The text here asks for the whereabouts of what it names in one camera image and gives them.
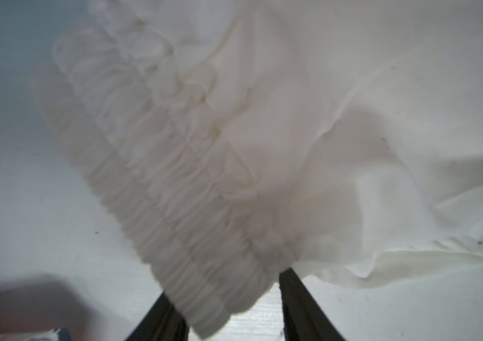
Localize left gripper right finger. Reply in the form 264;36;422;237
279;269;345;341

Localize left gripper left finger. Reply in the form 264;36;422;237
126;292;190;341

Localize white shorts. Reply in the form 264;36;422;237
31;1;483;338

